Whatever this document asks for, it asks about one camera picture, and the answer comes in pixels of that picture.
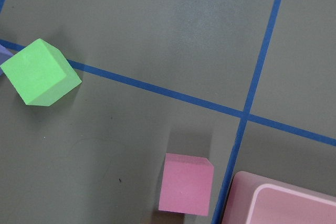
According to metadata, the pink plastic bin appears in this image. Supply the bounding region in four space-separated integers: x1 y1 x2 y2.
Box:
222 171 335 224

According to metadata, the green foam block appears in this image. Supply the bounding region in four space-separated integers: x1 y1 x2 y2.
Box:
1 38 82 106

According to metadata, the purple foam block right side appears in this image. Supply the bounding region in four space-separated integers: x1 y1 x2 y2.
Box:
0 45 13 65

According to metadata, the pink foam block near bin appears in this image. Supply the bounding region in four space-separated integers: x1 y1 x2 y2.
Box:
159 153 214 216

